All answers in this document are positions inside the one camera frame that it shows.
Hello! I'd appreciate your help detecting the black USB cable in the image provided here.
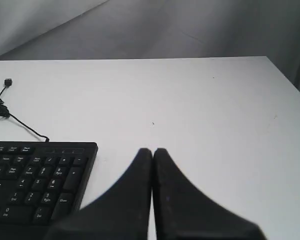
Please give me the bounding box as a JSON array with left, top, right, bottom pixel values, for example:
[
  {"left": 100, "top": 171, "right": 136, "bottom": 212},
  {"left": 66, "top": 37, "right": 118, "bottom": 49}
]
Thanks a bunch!
[{"left": 0, "top": 78, "right": 51, "bottom": 143}]

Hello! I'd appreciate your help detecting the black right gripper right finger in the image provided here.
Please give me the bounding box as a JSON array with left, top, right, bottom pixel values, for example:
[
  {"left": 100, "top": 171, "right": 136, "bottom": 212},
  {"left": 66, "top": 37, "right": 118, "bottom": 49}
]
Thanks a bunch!
[{"left": 152, "top": 148, "right": 266, "bottom": 240}]

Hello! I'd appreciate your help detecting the black acer keyboard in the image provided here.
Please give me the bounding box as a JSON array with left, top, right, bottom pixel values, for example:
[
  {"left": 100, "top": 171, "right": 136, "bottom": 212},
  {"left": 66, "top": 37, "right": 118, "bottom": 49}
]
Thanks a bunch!
[{"left": 0, "top": 141, "right": 98, "bottom": 226}]

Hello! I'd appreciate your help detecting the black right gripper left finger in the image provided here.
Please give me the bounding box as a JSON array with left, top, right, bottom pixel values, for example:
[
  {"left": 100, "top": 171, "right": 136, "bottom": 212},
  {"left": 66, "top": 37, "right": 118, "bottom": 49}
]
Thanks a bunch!
[{"left": 44, "top": 148, "right": 152, "bottom": 240}]

